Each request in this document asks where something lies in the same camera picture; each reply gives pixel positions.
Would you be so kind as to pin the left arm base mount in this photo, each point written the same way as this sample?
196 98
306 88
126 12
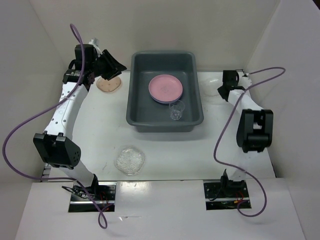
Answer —
81 203

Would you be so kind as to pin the peach square dish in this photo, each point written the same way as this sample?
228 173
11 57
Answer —
109 86

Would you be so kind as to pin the clear plastic cup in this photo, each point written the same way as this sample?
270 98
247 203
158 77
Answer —
176 110

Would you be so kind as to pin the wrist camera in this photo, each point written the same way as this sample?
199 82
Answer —
245 81
95 42

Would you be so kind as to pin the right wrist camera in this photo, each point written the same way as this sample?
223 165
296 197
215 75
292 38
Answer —
245 81

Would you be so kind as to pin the grey plastic bin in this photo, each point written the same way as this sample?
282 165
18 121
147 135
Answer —
150 116

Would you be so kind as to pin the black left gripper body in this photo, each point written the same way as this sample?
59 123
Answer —
93 66

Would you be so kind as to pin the pink plastic plate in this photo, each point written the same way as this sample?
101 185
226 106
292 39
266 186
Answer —
165 83

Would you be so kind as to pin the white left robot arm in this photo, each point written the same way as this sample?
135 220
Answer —
55 145

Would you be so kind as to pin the clear textured square dish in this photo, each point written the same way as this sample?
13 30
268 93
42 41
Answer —
130 160

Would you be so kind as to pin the blue plastic plate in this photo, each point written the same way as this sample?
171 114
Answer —
166 97

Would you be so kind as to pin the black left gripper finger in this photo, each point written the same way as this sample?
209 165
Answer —
110 74
111 64

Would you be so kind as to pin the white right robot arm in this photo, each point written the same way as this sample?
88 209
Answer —
255 127

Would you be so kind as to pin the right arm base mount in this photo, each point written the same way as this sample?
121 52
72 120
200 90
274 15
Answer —
217 198

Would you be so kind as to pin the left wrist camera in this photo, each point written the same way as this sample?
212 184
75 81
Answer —
95 42

